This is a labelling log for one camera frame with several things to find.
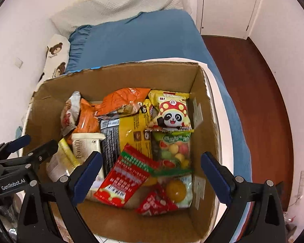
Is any orange snack packet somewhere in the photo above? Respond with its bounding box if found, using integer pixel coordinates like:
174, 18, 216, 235
77, 98, 102, 135
94, 87, 152, 118

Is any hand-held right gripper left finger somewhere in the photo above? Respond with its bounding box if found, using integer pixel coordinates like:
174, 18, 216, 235
16, 151, 103, 243

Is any cream white snack packet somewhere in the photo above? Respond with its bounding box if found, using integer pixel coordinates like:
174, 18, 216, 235
70, 132, 106, 191

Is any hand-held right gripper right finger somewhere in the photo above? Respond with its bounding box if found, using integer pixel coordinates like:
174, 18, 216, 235
201, 151, 287, 243

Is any large yellow black packet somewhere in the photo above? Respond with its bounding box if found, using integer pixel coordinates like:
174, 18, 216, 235
100, 99, 154, 176

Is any white textured pillow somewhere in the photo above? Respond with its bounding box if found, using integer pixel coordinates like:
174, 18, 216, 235
50, 0, 185, 35

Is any yellow panda snack packet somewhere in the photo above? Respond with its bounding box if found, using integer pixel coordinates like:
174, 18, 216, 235
147, 90, 194, 133

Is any bear print pillow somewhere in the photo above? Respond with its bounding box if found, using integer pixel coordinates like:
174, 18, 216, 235
36, 34, 71, 88

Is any small red snack packet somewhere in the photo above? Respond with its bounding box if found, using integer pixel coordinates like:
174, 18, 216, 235
135, 184, 179, 217

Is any silver snack packet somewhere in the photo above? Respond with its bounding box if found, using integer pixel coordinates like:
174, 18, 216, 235
60, 91, 82, 137

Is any red flat snack packet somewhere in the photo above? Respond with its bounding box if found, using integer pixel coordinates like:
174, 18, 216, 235
94, 144, 159, 208

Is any thin yellow snack packet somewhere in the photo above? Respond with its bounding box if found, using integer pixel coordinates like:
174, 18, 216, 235
58, 139, 81, 169

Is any green fruit candy packet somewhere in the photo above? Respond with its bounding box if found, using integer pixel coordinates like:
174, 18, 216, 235
151, 129, 193, 176

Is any cardboard box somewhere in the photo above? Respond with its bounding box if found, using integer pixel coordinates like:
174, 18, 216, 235
23, 61, 221, 243

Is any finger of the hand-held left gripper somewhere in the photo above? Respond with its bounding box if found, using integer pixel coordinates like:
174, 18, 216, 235
0, 134, 31, 161
0, 140, 59, 169

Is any blue bed sheet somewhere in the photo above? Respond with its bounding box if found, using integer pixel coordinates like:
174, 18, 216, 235
64, 9, 253, 219

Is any orange jelly cup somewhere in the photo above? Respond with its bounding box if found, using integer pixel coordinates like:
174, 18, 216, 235
165, 177, 193, 204

